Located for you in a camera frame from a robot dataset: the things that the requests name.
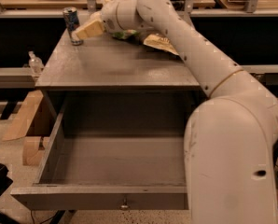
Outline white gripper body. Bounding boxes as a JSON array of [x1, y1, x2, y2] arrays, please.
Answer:
[[101, 0, 146, 33]]

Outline redbull can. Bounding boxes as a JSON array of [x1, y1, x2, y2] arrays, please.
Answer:
[[63, 7, 83, 46]]

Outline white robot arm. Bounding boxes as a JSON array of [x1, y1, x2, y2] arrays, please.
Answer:
[[73, 0, 278, 224]]

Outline grey cabinet with table top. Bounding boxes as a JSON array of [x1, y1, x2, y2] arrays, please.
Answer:
[[36, 33, 205, 125]]

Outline open grey top drawer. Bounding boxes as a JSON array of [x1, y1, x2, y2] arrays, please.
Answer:
[[11, 102, 188, 210]]

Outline metal drawer knob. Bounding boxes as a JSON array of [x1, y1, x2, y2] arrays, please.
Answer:
[[120, 198, 130, 211]]

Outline green chip bag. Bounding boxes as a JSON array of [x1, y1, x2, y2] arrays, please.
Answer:
[[112, 29, 139, 40]]

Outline clear sanitizer bottle left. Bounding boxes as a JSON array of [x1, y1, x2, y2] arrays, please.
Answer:
[[28, 51, 44, 76]]

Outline cardboard boxes on floor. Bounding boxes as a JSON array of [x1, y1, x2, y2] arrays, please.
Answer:
[[3, 91, 53, 166]]

